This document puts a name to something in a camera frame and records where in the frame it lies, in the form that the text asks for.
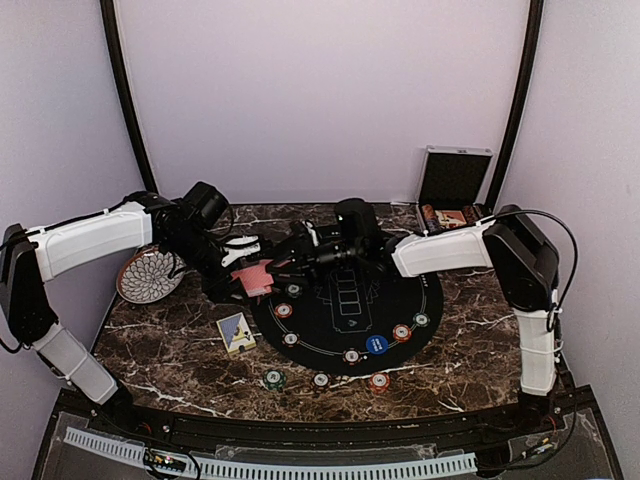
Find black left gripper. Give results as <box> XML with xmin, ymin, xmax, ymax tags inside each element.
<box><xmin>165</xmin><ymin>227</ymin><xmax>250</xmax><ymax>305</ymax></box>

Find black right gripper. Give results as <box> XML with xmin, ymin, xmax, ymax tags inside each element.
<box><xmin>266</xmin><ymin>233</ymin><xmax>364</xmax><ymax>288</ymax></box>

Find green chips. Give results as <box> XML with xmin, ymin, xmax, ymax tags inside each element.
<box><xmin>285</xmin><ymin>284</ymin><xmax>303</xmax><ymax>298</ymax></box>

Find red back card deck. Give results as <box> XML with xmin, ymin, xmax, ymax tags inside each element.
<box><xmin>231</xmin><ymin>263</ymin><xmax>274</xmax><ymax>297</ymax></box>

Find red 5 chips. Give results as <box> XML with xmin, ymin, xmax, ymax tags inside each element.
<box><xmin>393</xmin><ymin>324</ymin><xmax>412</xmax><ymax>343</ymax></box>
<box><xmin>274</xmin><ymin>303</ymin><xmax>293</xmax><ymax>319</ymax></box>

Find green chips mat edge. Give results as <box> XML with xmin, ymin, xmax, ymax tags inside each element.
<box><xmin>413</xmin><ymin>313</ymin><xmax>430</xmax><ymax>327</ymax></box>

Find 100 chips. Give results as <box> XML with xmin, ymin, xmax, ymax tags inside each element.
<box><xmin>342</xmin><ymin>349</ymin><xmax>361</xmax><ymax>365</ymax></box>

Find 100 chips mat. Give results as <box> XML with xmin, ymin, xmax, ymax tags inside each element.
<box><xmin>282</xmin><ymin>332</ymin><xmax>299</xmax><ymax>348</ymax></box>

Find red 5 chip stack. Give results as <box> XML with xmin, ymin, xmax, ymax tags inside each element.
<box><xmin>368</xmin><ymin>372</ymin><xmax>391</xmax><ymax>394</ymax></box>

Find black orange 100 chip stack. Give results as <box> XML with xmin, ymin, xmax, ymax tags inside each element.
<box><xmin>312</xmin><ymin>372</ymin><xmax>331</xmax><ymax>390</ymax></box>

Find green chip stack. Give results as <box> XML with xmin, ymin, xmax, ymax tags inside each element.
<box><xmin>263</xmin><ymin>369</ymin><xmax>287</xmax><ymax>391</ymax></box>

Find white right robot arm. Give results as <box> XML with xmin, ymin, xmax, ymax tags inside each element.
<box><xmin>266</xmin><ymin>198</ymin><xmax>562</xmax><ymax>434</ymax></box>

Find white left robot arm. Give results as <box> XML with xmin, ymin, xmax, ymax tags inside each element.
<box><xmin>1</xmin><ymin>182</ymin><xmax>261</xmax><ymax>436</ymax></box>

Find floral ceramic plate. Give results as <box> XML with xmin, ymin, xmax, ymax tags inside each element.
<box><xmin>116</xmin><ymin>247</ymin><xmax>186</xmax><ymax>304</ymax></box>

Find round black poker mat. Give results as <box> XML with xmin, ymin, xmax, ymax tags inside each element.
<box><xmin>251</xmin><ymin>264</ymin><xmax>443</xmax><ymax>376</ymax></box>

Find purple 500 chip roll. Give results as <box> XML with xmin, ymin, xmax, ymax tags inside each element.
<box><xmin>425</xmin><ymin>218</ymin><xmax>443</xmax><ymax>235</ymax></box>

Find boxed card deck in case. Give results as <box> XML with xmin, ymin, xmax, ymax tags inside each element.
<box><xmin>435</xmin><ymin>210</ymin><xmax>467</xmax><ymax>229</ymax></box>

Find blue small blind button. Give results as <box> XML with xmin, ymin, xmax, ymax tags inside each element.
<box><xmin>365</xmin><ymin>335</ymin><xmax>389</xmax><ymax>355</ymax></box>

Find yellow card box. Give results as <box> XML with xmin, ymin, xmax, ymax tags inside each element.
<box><xmin>216</xmin><ymin>312</ymin><xmax>256</xmax><ymax>357</ymax></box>

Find aluminium poker case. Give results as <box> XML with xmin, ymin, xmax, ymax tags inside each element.
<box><xmin>416</xmin><ymin>146</ymin><xmax>493</xmax><ymax>233</ymax></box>

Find wrapped brown 100 chip roll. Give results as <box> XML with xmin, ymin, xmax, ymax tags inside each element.
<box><xmin>462</xmin><ymin>205</ymin><xmax>486</xmax><ymax>224</ymax></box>

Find black frame post left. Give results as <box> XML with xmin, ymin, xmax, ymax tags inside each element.
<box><xmin>99</xmin><ymin>0</ymin><xmax>159</xmax><ymax>193</ymax></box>

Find black frame post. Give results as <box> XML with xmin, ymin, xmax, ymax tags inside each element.
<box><xmin>485</xmin><ymin>0</ymin><xmax>544</xmax><ymax>210</ymax></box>
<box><xmin>99</xmin><ymin>0</ymin><xmax>159</xmax><ymax>193</ymax></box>

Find white cable duct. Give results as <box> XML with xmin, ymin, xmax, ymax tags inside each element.
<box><xmin>63</xmin><ymin>427</ymin><xmax>477</xmax><ymax>479</ymax></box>

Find black frame post right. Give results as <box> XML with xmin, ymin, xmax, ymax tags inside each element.
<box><xmin>485</xmin><ymin>0</ymin><xmax>544</xmax><ymax>210</ymax></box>

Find black front table rail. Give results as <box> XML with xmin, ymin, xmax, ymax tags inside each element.
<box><xmin>49</xmin><ymin>384</ymin><xmax>601</xmax><ymax>454</ymax></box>

